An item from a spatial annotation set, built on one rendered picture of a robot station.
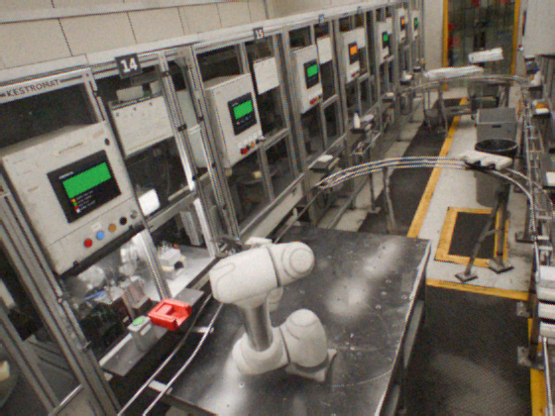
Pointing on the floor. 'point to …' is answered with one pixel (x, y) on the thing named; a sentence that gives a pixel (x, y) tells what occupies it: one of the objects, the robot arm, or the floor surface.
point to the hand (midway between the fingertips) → (217, 247)
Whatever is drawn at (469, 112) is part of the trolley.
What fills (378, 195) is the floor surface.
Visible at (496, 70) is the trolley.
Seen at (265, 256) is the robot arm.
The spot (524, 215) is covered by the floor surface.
